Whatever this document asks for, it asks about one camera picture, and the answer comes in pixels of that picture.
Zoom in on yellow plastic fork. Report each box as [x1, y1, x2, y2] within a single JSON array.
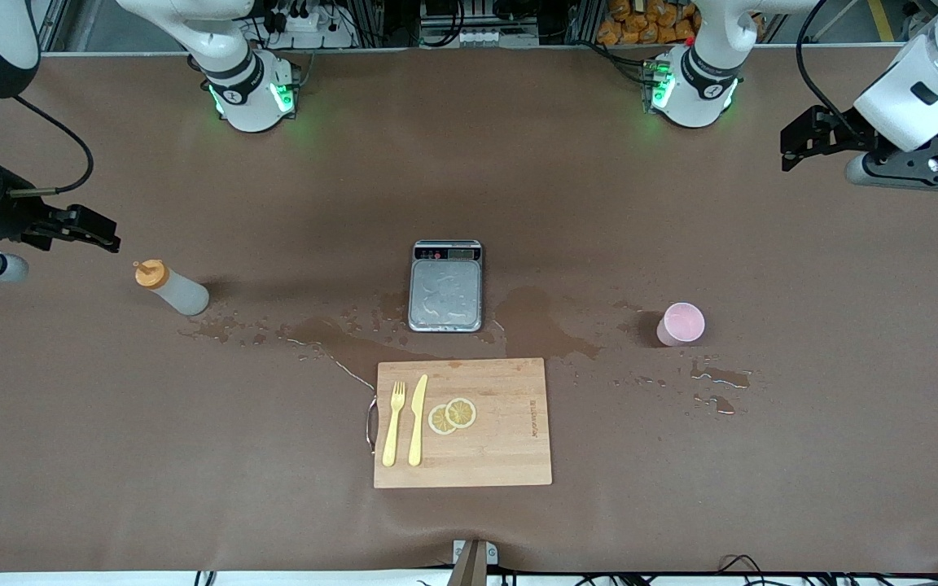
[[381, 381, 407, 469]]

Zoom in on silver kitchen scale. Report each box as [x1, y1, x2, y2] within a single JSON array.
[[407, 239, 484, 334]]

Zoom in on translucent sauce bottle orange cap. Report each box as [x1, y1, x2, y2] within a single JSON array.
[[133, 259, 211, 317]]

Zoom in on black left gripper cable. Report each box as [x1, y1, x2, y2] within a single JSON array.
[[795, 0, 877, 143]]

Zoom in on white power strip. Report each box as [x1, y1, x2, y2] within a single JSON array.
[[270, 7, 356, 50]]

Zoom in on black electronics box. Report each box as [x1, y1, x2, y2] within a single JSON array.
[[420, 0, 539, 27]]

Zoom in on pink plastic cup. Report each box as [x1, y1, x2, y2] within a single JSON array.
[[655, 302, 707, 348]]

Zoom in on orange snack bags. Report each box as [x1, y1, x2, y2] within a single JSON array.
[[597, 0, 702, 46]]

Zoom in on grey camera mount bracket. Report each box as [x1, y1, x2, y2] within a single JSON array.
[[452, 539, 499, 586]]

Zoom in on yellow plastic knife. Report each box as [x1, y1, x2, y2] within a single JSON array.
[[407, 374, 430, 468]]

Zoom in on wooden cutting board metal handle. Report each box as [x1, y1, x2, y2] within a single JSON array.
[[365, 357, 554, 490]]

